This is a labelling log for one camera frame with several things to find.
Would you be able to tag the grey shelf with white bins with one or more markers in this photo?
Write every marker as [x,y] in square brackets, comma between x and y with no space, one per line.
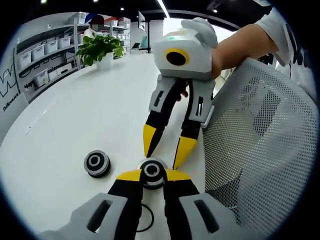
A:
[47,50]

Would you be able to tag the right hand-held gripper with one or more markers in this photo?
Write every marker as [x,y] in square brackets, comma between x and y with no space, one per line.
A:
[197,62]

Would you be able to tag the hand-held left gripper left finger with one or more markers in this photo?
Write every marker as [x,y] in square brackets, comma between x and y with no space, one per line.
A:
[100,215]

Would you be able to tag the white printed board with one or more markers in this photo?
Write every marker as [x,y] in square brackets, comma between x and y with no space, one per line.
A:
[10,95]

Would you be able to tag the person's body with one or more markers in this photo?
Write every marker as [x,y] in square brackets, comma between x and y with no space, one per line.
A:
[287,37]

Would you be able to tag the white table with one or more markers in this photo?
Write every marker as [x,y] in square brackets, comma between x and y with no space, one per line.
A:
[75,112]

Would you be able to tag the person's right forearm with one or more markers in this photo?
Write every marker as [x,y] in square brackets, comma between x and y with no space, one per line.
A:
[245,45]

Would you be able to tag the metal wheel with black rings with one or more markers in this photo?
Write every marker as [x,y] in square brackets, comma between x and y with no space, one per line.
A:
[151,172]
[97,163]

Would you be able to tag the green plant in white pot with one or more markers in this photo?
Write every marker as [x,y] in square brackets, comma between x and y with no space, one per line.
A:
[100,50]

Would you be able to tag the black stand with screen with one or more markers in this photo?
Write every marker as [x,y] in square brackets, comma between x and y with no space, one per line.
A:
[148,32]

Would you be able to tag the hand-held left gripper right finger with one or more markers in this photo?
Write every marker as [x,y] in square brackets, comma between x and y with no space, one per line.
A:
[195,215]

